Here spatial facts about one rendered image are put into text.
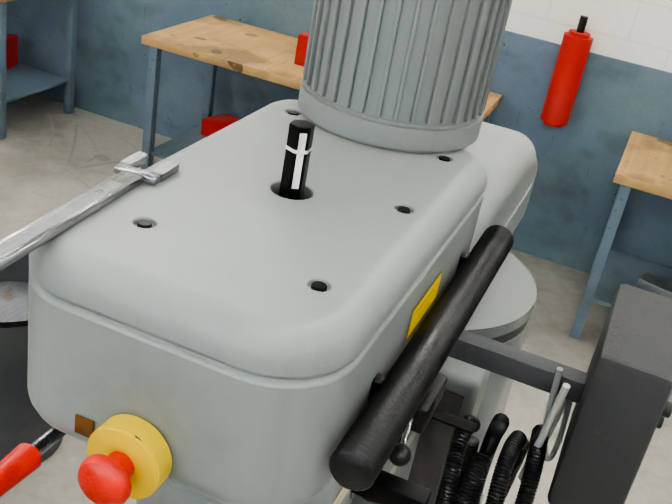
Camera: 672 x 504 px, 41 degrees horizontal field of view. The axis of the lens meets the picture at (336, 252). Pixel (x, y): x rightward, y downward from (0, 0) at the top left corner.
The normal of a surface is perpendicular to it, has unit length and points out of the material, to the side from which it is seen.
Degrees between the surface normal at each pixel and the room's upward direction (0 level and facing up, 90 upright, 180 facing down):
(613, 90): 90
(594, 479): 90
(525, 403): 0
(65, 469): 0
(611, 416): 90
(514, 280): 0
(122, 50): 90
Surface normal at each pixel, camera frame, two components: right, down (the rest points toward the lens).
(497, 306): 0.17, -0.87
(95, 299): -0.35, 0.23
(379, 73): -0.24, 0.41
